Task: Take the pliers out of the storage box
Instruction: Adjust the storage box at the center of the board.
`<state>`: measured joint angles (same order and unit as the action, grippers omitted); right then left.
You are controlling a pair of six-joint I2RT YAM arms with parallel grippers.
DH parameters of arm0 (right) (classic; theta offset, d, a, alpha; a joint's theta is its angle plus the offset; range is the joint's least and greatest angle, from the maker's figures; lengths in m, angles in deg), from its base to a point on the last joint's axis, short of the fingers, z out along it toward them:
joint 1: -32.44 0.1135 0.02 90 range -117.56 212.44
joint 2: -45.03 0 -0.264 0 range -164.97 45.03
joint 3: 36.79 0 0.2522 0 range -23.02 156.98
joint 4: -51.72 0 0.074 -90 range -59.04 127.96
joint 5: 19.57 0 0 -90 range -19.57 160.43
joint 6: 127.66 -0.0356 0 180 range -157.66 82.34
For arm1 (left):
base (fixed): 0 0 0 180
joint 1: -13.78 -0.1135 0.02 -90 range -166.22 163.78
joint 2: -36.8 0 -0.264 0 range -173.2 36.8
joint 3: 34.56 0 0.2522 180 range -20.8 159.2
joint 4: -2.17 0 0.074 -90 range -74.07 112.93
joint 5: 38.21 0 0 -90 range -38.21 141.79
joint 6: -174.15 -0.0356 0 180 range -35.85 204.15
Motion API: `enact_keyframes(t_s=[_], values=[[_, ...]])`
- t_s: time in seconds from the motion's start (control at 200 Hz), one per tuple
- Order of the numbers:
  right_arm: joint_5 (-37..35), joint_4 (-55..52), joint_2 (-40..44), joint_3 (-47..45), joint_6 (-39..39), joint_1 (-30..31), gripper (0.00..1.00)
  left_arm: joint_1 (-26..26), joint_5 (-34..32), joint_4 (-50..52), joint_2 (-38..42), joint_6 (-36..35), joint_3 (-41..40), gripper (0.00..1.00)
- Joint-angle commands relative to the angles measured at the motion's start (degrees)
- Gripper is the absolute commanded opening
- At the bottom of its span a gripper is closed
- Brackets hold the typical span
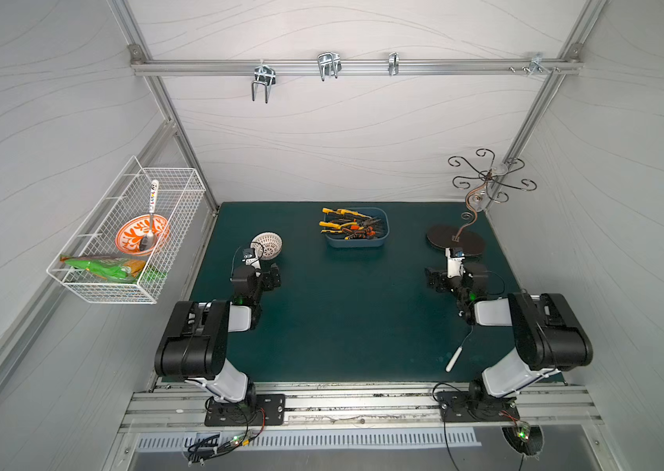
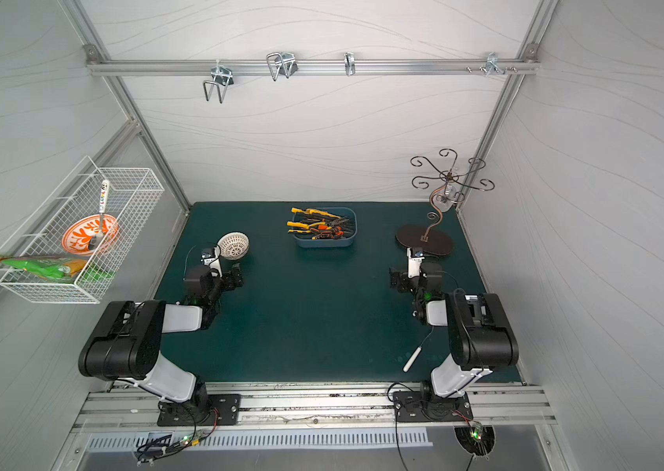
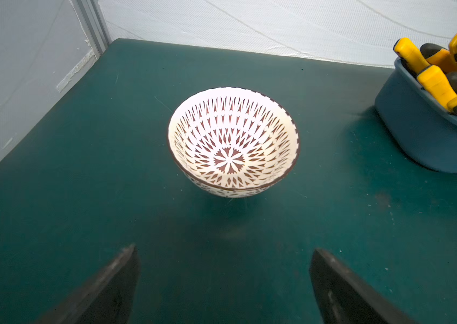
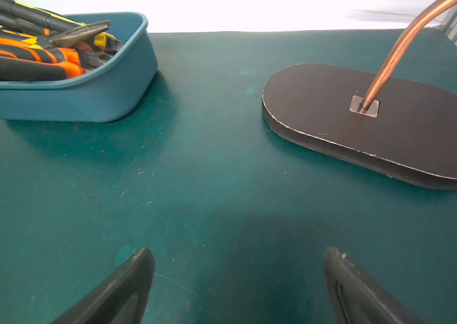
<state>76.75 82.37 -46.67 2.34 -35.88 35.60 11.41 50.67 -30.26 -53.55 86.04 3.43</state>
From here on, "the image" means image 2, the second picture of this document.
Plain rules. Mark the loop metal hook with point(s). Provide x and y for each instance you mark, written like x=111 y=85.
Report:
x=281 y=64

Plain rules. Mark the white vented cable duct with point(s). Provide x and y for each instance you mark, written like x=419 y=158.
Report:
x=259 y=440

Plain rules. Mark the orange black pliers in box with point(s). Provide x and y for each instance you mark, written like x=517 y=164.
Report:
x=334 y=230

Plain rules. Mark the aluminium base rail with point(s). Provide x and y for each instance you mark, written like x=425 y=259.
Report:
x=266 y=406

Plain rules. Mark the double prong metal hook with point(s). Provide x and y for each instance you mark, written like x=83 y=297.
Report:
x=217 y=86

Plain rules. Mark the aluminium cross rail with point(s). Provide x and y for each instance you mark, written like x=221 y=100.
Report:
x=306 y=67

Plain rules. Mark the small metal hook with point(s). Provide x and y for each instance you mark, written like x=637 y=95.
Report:
x=349 y=62

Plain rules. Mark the brown metal jewelry stand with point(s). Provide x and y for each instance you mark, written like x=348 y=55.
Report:
x=448 y=190

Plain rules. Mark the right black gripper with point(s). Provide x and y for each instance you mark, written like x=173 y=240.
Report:
x=401 y=280

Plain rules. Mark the right metal bracket hook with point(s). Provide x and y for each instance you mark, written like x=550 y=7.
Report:
x=492 y=67

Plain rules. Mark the white round strainer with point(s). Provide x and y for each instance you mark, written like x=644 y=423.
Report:
x=234 y=246

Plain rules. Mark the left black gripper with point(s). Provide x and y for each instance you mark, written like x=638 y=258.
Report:
x=229 y=277

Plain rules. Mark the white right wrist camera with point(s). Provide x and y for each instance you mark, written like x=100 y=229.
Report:
x=415 y=259

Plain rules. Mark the green snack packet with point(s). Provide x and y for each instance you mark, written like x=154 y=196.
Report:
x=57 y=269

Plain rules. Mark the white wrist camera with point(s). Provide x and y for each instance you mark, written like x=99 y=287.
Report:
x=210 y=258
x=415 y=259

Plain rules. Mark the yellow black pliers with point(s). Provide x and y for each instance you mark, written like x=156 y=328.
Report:
x=316 y=213
x=302 y=228

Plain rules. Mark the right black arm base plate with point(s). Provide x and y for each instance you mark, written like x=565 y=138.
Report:
x=414 y=407

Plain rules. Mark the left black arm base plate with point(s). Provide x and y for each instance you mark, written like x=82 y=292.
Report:
x=219 y=409

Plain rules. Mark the white handled small tool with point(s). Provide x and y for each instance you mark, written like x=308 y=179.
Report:
x=417 y=351

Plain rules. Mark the orange white patterned bowl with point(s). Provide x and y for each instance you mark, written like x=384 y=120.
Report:
x=75 y=240

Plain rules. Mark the white wire wall basket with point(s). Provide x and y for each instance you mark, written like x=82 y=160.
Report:
x=133 y=195

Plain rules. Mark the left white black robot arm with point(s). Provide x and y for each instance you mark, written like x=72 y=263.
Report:
x=125 y=346

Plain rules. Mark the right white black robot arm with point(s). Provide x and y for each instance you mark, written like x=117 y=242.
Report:
x=480 y=340

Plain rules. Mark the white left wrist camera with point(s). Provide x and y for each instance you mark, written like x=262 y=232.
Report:
x=210 y=258

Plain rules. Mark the blue plastic storage box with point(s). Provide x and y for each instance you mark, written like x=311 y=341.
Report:
x=347 y=216

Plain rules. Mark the white handled spoon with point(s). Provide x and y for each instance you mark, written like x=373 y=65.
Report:
x=98 y=235

